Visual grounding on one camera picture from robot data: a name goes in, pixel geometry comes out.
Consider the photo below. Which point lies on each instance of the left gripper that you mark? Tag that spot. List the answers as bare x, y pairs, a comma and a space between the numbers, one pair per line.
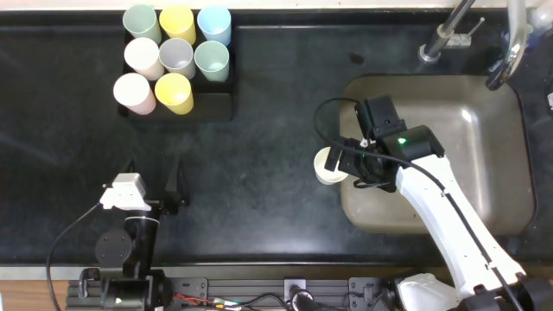
166, 205

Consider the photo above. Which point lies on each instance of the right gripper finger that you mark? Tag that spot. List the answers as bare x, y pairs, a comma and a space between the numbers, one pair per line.
332, 160

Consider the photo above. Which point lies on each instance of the white cup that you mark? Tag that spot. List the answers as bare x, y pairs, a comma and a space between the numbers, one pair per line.
322, 175

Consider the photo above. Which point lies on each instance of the pink cup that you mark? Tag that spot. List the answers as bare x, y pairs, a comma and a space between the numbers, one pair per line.
134, 93

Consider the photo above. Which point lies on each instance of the yellow cup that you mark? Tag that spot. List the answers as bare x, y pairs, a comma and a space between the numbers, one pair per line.
177, 23
174, 90

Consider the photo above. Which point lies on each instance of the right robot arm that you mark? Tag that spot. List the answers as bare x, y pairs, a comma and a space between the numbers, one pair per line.
445, 216

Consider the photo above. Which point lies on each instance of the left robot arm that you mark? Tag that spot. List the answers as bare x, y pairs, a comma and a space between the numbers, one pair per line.
138, 233

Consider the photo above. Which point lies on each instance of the black tray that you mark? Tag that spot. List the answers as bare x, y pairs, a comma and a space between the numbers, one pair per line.
211, 103

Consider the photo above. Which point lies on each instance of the cream cup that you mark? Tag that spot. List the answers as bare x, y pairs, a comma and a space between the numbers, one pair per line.
142, 56

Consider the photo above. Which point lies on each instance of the grey cup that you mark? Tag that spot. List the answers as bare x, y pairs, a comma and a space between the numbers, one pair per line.
177, 56

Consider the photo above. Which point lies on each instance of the green cup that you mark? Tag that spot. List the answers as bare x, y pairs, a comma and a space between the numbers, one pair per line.
211, 60
141, 22

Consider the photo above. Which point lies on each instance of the steel tap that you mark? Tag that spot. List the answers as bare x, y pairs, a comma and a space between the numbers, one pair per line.
432, 49

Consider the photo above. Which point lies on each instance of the steel sink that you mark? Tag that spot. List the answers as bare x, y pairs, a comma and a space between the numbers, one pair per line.
484, 129

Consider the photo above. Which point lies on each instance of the blue cup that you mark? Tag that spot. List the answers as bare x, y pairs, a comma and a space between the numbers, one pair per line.
214, 23

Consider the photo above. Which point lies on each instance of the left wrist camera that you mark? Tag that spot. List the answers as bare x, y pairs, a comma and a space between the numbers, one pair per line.
125, 192

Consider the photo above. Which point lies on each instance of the mounting rail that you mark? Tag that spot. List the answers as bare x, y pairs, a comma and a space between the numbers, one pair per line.
250, 289

